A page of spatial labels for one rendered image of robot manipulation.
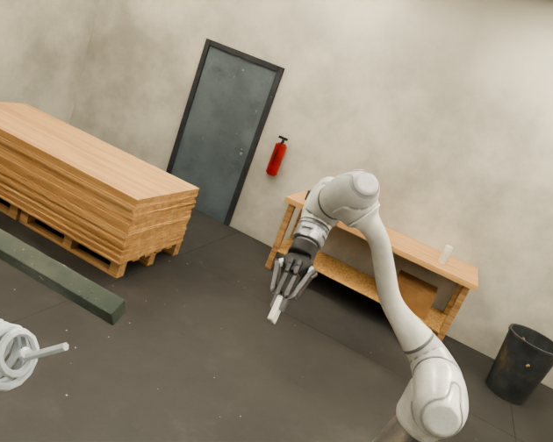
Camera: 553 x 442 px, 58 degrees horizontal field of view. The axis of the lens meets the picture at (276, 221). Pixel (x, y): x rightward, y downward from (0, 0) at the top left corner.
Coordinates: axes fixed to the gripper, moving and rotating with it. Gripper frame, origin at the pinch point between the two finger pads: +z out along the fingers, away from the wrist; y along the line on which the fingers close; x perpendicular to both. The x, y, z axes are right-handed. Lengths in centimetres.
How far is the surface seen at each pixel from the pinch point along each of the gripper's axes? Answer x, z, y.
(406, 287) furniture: 393, -178, -41
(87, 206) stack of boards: 188, -84, -286
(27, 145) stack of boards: 155, -112, -357
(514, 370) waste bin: 409, -132, 78
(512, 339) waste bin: 398, -157, 70
